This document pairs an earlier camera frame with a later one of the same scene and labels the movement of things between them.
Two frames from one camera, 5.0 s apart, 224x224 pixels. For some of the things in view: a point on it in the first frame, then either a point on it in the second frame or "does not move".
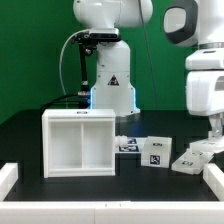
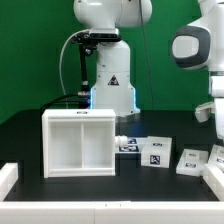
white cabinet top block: [156, 152] does not move
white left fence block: [8, 177] does not move
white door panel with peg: [210, 145] -> [216, 157]
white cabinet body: [78, 142] does not move
